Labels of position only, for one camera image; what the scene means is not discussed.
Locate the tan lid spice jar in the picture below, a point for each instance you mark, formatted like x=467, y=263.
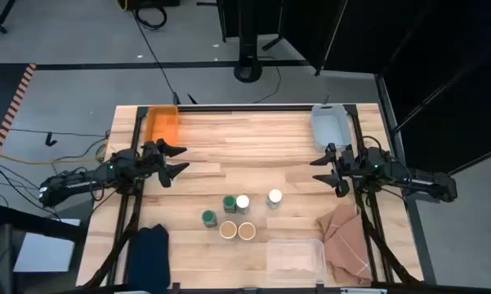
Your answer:
x=228, y=230
x=246, y=230

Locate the white lid spice jar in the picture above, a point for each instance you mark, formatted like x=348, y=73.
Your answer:
x=242, y=201
x=275, y=196

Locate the black aluminium frame rail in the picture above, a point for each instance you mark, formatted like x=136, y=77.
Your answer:
x=355, y=122
x=269, y=291
x=139, y=122
x=245, y=108

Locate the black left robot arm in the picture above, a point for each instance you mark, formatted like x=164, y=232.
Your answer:
x=77, y=183

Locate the grey translucent plastic bin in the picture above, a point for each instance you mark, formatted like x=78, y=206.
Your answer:
x=331, y=128

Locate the white board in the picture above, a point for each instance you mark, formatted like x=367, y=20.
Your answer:
x=45, y=253

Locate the black side desk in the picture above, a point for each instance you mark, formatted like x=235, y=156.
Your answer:
x=24, y=220

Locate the green lid spice jar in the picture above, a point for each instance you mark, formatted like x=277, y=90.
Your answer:
x=208, y=217
x=229, y=202

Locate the black partition panels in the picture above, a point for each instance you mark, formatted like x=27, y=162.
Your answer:
x=433, y=61

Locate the clear plastic bin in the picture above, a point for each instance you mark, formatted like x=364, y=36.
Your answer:
x=296, y=261

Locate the small black floor hook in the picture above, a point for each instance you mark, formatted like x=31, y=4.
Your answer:
x=50, y=141

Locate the orange translucent plastic bin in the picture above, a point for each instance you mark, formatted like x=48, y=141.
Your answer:
x=161, y=126

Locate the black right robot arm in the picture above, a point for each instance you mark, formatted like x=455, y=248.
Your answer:
x=425, y=181

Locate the brown folded cloth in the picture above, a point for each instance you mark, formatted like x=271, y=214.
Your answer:
x=345, y=245

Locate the orange black hazard tape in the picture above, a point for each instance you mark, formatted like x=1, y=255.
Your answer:
x=14, y=104

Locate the black pole stand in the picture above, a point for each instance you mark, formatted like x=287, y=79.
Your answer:
x=248, y=41

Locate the navy blue cloth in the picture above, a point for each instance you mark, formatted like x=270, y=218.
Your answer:
x=149, y=261

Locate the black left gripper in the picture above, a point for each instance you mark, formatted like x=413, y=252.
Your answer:
x=155, y=163

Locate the black diagonal frame strut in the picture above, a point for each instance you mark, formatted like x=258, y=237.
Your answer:
x=388, y=253
x=110, y=253

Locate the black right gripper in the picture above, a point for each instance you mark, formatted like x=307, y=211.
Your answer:
x=349, y=167

